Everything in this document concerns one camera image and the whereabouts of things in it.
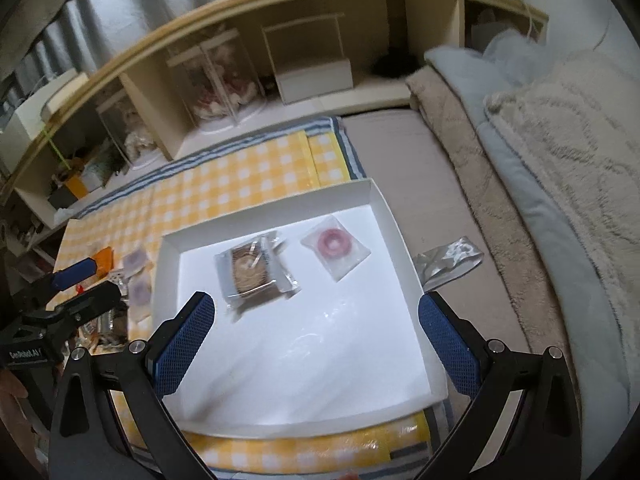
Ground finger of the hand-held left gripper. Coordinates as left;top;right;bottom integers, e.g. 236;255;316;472
47;281;129;334
20;257;99;306

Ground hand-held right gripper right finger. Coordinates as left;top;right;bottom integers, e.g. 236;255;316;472
417;290;583;480

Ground green cord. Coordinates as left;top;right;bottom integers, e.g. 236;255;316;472
42;125;74;172

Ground orange snack packet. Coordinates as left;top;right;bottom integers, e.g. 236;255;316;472
92;246;115;281

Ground white appliance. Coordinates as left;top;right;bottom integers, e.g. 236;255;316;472
0;67;91;161

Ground white cardboard box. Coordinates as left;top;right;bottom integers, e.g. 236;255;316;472
150;177;447;438

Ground purple donut packet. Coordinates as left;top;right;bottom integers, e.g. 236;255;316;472
122;249;151;276
127;275;153;322

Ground beige and blue blankets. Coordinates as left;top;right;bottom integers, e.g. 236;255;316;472
424;29;640;461

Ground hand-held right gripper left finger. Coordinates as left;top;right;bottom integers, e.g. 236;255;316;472
47;290;218;480

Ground wooden shelf unit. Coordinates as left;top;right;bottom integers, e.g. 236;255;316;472
0;0;548;261

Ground pink donut packet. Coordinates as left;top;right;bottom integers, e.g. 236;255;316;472
300;214;373;281

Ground small clear doll display case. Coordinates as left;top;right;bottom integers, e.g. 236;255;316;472
95;95;162;166

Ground grey mattress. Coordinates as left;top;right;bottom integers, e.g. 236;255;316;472
340;109;551;361

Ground silver foil packet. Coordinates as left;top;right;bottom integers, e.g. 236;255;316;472
411;235;485;292

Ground yellow checked cloth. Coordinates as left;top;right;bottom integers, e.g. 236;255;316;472
52;130;441;476

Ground cream fluffy blanket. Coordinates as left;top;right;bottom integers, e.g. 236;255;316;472
484;50;640;341

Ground brown cookie clear packet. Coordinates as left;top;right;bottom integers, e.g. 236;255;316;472
214;230;302;316

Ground white box stand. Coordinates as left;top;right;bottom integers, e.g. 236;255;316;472
262;12;353;106

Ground large clear doll display case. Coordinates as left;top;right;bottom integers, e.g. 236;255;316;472
167;27;266;123

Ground person's left hand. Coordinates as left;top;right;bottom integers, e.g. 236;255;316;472
0;371;30;413

